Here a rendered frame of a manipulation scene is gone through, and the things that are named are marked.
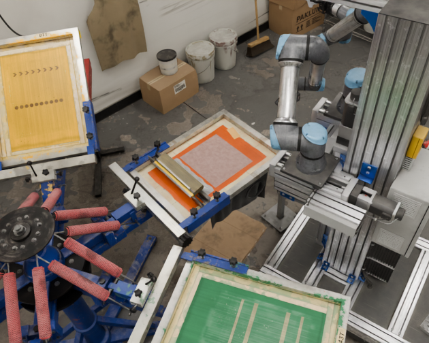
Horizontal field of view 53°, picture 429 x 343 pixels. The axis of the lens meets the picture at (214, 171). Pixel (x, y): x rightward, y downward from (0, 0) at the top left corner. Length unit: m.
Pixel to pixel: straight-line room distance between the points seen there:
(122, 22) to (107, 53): 0.32
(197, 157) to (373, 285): 1.42
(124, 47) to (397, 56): 2.99
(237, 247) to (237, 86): 2.05
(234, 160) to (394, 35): 1.22
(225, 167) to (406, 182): 1.00
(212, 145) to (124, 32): 1.89
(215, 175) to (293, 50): 0.89
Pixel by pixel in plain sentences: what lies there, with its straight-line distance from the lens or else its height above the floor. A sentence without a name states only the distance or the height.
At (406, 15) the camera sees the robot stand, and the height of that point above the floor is 2.03.
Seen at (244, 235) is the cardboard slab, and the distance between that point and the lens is 3.38.
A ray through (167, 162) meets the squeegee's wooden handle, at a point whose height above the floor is 1.06.
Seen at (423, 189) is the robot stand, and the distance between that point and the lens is 2.23.
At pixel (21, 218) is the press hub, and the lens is 2.16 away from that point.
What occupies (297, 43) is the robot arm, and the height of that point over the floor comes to 1.77.
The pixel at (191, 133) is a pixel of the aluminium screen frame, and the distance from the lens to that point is 2.74.
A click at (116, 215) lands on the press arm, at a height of 1.04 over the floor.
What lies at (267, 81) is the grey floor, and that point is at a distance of 4.80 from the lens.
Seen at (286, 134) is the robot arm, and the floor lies 1.47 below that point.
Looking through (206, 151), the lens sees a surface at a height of 0.95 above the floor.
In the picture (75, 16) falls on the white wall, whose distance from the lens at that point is 4.05.
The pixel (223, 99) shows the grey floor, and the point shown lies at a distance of 4.58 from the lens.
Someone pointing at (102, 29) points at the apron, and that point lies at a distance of 4.13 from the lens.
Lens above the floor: 2.84
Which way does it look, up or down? 48 degrees down
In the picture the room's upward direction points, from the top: 6 degrees counter-clockwise
